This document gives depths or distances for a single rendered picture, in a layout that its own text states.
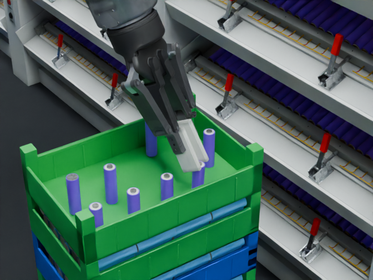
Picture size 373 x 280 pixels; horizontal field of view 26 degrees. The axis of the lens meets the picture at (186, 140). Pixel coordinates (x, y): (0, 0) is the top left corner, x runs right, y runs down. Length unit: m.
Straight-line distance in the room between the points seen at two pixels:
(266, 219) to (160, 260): 0.54
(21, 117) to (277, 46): 1.03
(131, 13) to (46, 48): 1.29
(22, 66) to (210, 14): 0.97
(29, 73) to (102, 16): 1.38
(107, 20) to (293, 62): 0.47
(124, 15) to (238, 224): 0.38
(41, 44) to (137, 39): 1.30
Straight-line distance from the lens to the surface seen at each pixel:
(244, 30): 1.54
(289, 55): 1.46
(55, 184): 1.25
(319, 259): 1.62
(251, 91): 1.65
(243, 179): 1.20
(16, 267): 1.84
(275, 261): 1.77
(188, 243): 1.20
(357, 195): 1.46
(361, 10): 1.29
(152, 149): 1.28
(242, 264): 1.31
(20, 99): 2.41
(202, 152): 1.17
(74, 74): 2.20
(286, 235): 1.66
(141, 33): 1.07
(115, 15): 1.06
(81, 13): 2.07
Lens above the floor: 1.24
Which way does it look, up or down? 35 degrees down
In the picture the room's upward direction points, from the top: straight up
